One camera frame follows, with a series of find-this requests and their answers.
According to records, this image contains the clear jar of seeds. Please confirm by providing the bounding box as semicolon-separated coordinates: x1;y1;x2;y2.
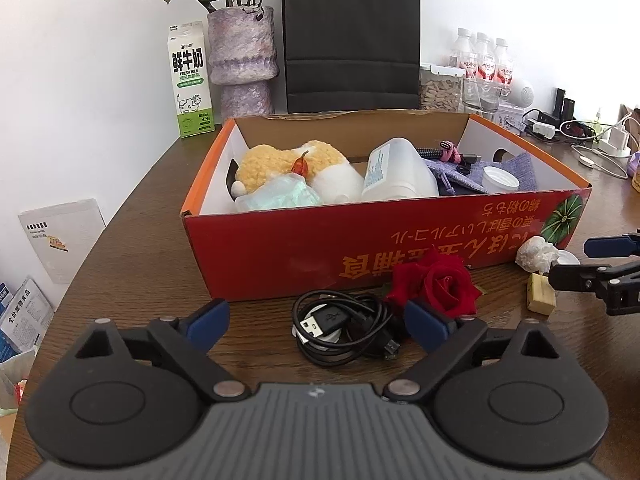
419;62;466;112

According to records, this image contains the white wall charger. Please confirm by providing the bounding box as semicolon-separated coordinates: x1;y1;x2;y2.
597;130;632;157

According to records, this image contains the black braided cable pink plug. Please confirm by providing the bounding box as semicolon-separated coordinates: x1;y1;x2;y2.
417;140;483;167

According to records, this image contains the white lid cup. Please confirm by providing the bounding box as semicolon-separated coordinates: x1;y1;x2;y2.
481;166;519;195

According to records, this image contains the green white milk carton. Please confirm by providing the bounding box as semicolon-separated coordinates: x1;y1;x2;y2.
167;21;215;139

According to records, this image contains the purple knit pouch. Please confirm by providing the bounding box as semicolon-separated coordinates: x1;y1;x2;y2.
425;152;538;196

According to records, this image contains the purple mottled vase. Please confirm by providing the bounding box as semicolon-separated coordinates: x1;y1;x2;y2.
206;5;280;118

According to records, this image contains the white cable with switch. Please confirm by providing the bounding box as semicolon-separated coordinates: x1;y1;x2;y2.
570;145;628;180

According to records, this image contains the yellow white plush toy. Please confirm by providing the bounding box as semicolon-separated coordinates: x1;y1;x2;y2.
227;140;363;206

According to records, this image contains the red cardboard box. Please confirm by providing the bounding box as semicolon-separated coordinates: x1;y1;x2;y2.
181;111;592;302

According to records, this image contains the white tissue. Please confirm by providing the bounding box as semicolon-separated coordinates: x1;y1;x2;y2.
516;236;560;273

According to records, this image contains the pale yellow eraser block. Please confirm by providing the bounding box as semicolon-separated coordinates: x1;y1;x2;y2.
525;272;558;316

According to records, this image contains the white printed bag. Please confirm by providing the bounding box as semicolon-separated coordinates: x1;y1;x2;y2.
0;275;55;356

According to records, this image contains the cardboard trash box with liner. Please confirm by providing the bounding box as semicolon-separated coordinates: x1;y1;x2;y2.
0;349;36;443

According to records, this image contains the black paper bag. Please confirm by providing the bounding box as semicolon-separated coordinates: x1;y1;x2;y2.
280;0;421;113

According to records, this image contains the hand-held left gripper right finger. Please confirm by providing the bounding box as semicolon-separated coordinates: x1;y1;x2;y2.
382;299;556;403

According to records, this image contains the clear drinking glass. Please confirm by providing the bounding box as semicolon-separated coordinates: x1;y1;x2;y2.
462;77;502;113

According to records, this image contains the blue printed packet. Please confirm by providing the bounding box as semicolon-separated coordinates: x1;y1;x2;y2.
0;280;13;361

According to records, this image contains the translucent white plastic bottle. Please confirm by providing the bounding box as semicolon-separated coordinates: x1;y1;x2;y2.
327;137;441;206

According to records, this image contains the red rose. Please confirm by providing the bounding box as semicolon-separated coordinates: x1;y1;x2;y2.
382;250;483;318

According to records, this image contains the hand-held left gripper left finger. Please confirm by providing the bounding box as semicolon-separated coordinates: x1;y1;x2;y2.
75;299;251;403

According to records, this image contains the white round speaker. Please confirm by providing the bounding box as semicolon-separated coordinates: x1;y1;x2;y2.
510;77;536;107

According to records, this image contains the white printed box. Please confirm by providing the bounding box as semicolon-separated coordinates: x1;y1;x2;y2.
497;102;526;133

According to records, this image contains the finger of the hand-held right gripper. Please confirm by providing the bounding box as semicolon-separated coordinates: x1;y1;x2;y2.
549;260;640;292
584;232;640;259

